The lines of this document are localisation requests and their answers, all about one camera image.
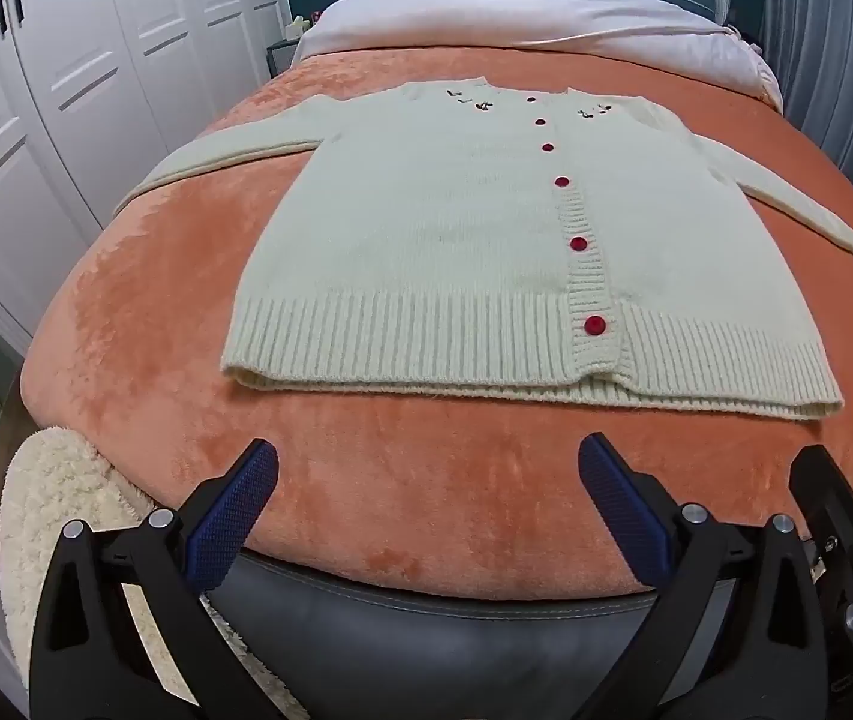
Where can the black nightstand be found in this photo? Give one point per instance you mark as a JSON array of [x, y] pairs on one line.
[[282, 58]]

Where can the white duvet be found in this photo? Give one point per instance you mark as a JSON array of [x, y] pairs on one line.
[[516, 19]]

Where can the white panelled wardrobe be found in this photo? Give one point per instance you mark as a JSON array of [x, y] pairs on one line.
[[74, 90]]

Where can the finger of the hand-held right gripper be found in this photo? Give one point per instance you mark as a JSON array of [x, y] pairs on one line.
[[835, 502]]

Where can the orange plush blanket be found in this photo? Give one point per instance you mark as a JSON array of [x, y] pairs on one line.
[[411, 487]]

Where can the cream fluffy rug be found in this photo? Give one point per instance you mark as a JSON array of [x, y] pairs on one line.
[[51, 495]]

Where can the cream knit cardigan red buttons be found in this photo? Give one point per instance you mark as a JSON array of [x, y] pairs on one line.
[[434, 240]]

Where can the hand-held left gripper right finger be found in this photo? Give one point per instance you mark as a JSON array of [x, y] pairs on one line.
[[618, 499]]

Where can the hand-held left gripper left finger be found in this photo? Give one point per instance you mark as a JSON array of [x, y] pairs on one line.
[[243, 499]]

